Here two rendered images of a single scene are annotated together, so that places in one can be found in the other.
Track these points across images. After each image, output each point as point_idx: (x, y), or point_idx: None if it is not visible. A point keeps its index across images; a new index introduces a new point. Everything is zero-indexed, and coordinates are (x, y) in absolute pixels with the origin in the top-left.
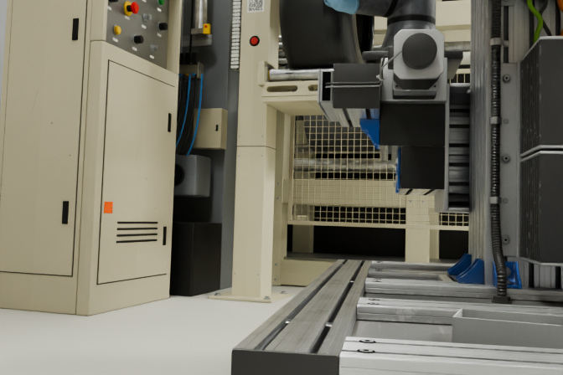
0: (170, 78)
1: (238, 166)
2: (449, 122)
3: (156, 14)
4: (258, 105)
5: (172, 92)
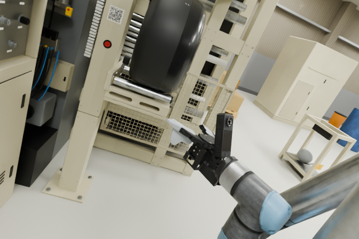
0: (28, 66)
1: (76, 122)
2: None
3: (17, 9)
4: (99, 90)
5: (28, 77)
